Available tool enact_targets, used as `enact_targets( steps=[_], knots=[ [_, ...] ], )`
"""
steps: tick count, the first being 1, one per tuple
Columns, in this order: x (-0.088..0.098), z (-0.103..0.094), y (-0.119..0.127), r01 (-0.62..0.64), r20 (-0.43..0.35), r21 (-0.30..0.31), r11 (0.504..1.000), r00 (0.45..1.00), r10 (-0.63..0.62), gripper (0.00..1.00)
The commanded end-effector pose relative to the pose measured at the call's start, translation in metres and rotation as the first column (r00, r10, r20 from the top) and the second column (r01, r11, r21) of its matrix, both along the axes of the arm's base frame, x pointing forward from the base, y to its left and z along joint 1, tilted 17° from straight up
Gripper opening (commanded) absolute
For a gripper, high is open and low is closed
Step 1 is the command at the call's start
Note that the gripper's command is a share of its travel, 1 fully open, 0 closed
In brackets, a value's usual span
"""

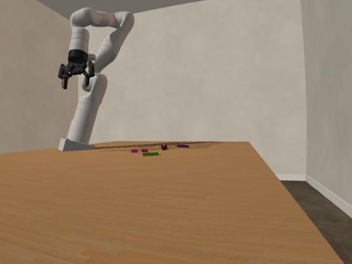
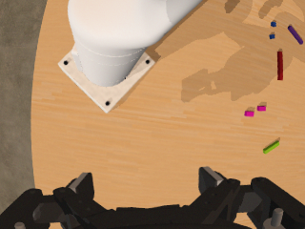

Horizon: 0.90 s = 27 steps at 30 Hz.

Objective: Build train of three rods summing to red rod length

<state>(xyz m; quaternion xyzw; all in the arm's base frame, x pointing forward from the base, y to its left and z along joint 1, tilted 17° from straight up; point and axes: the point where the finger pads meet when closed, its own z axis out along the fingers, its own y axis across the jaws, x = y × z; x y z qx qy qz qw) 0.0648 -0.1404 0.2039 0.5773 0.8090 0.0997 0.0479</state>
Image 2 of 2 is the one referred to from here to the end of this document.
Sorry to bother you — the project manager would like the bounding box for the lime green rod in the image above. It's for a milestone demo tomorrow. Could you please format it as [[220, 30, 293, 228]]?
[[263, 141, 279, 155]]

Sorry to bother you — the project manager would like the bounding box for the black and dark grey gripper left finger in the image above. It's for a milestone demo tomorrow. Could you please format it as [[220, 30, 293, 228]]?
[[0, 173, 129, 229]]

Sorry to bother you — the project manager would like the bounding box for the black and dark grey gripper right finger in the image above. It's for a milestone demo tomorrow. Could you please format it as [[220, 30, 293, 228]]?
[[171, 166, 305, 229]]

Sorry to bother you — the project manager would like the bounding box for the dark purple rod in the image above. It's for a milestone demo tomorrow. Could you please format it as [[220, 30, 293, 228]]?
[[288, 26, 303, 45]]

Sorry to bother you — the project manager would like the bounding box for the dark red rod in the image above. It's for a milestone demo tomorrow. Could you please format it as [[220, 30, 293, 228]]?
[[277, 52, 283, 80]]

